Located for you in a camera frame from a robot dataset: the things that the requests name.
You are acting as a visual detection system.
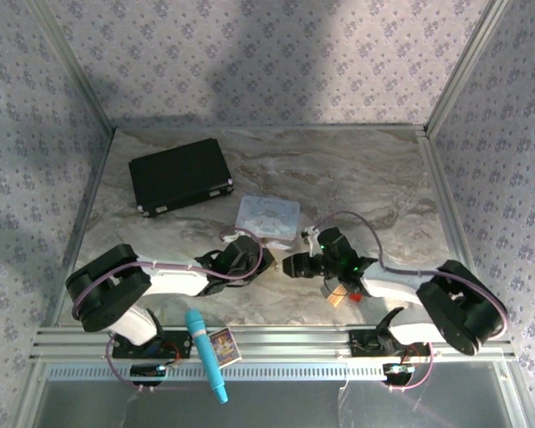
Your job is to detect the aluminium frame upright post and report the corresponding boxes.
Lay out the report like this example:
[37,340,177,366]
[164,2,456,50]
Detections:
[28,0,118,133]
[424,0,513,133]

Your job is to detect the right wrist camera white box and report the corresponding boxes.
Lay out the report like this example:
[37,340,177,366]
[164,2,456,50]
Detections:
[300,226,321,253]

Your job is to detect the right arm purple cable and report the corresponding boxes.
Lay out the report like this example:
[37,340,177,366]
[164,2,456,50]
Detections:
[311,210,510,394]

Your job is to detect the pastel cartoon tin box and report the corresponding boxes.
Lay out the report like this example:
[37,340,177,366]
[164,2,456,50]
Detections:
[233,193,303,251]

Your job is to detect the grey slotted cable duct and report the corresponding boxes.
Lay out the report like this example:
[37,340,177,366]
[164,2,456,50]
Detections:
[43,361,506,384]

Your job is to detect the small black controller box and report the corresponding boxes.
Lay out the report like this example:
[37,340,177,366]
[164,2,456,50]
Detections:
[383,362,416,386]
[129,362,168,388]

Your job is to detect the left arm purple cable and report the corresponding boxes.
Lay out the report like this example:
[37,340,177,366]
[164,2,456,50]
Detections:
[72,226,265,394]

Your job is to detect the small printed card box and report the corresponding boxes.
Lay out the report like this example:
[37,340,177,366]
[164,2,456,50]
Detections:
[209,326,243,369]

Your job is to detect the aluminium front frame rail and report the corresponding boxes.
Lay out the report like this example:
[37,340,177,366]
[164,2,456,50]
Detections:
[29,324,517,364]

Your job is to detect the thin red wire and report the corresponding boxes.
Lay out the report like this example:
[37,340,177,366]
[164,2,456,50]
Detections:
[399,343,424,366]
[162,342,184,368]

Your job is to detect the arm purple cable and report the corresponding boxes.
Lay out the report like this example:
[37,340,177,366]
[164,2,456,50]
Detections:
[311,210,510,394]
[72,226,265,394]

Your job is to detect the striped wooden block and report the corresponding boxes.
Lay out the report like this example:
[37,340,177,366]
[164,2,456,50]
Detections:
[321,284,348,309]

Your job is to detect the black hard case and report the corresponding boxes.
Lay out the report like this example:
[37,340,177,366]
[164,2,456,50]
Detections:
[128,136,235,220]

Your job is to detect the aluminium side frame rail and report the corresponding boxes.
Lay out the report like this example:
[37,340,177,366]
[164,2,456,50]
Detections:
[37,128,118,332]
[416,131,509,329]

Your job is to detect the blue toy microphone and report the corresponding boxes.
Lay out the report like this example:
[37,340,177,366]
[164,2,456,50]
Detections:
[184,309,230,405]

